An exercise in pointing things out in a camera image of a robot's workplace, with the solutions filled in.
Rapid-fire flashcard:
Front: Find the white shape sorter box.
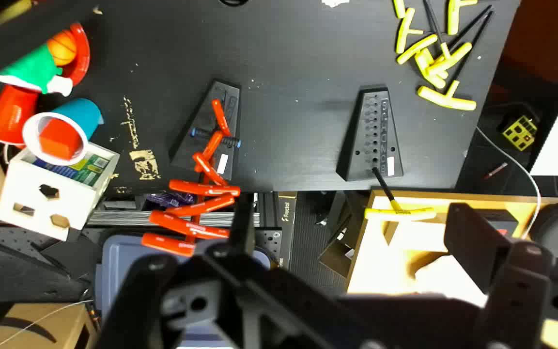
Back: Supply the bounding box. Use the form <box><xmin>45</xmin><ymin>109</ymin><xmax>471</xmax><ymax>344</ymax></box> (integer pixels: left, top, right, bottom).
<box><xmin>0</xmin><ymin>142</ymin><xmax>122</xmax><ymax>245</ymax></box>

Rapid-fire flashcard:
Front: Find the green and white toy vegetable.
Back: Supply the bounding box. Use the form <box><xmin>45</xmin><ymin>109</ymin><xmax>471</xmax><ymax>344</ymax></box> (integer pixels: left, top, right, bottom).
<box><xmin>0</xmin><ymin>41</ymin><xmax>76</xmax><ymax>100</ymax></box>

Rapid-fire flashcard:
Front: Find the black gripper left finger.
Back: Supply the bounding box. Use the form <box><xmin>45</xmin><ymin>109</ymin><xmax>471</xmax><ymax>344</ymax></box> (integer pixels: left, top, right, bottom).
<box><xmin>93</xmin><ymin>193</ymin><xmax>275</xmax><ymax>349</ymax></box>

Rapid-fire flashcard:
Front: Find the tan cardboard box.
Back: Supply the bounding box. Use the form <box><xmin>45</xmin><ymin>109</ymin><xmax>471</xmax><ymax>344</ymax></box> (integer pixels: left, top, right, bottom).
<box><xmin>0</xmin><ymin>299</ymin><xmax>97</xmax><ymax>349</ymax></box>

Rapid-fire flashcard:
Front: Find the yellow and black cube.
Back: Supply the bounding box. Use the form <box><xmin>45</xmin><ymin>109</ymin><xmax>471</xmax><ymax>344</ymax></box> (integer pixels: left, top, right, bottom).
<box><xmin>500</xmin><ymin>115</ymin><xmax>541</xmax><ymax>154</ymax></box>

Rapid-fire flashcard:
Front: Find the dark storage bin lid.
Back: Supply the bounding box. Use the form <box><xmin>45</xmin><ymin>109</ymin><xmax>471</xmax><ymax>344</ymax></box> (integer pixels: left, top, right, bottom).
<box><xmin>93</xmin><ymin>233</ymin><xmax>275</xmax><ymax>326</ymax></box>

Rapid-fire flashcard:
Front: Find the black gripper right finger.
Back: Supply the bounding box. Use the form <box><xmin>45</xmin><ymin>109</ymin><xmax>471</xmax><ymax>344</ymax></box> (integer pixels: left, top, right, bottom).
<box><xmin>444</xmin><ymin>202</ymin><xmax>556</xmax><ymax>349</ymax></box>

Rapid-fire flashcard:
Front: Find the light wooden desk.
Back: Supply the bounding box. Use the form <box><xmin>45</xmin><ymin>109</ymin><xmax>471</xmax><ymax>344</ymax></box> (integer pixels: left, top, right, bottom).
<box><xmin>345</xmin><ymin>187</ymin><xmax>558</xmax><ymax>313</ymax></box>

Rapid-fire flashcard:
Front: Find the aluminium extrusion rail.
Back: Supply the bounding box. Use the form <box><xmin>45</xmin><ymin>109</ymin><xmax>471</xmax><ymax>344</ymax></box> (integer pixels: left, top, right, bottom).
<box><xmin>87</xmin><ymin>200</ymin><xmax>256</xmax><ymax>229</ymax></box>

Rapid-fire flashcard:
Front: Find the thin white cable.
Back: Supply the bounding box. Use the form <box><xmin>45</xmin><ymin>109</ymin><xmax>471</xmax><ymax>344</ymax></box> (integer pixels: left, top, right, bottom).
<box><xmin>473</xmin><ymin>125</ymin><xmax>544</xmax><ymax>226</ymax></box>

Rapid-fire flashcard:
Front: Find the orange plastic container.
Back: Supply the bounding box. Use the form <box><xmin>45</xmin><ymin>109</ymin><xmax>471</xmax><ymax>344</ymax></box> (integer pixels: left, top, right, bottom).
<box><xmin>508</xmin><ymin>0</ymin><xmax>558</xmax><ymax>74</ymax></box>

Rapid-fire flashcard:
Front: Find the orange toy ball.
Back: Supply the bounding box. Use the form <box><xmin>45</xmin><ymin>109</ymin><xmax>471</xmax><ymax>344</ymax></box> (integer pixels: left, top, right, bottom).
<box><xmin>45</xmin><ymin>30</ymin><xmax>79</xmax><ymax>67</ymax></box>

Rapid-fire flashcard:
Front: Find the red plastic cup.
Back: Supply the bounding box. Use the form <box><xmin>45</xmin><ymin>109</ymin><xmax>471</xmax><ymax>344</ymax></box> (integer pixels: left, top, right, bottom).
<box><xmin>0</xmin><ymin>86</ymin><xmax>41</xmax><ymax>150</ymax></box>

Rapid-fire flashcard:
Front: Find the black wedge wrench holder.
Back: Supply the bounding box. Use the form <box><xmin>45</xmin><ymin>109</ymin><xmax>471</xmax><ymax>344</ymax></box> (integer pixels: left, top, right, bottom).
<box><xmin>167</xmin><ymin>78</ymin><xmax>244</xmax><ymax>187</ymax></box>
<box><xmin>335</xmin><ymin>86</ymin><xmax>405</xmax><ymax>185</ymax></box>

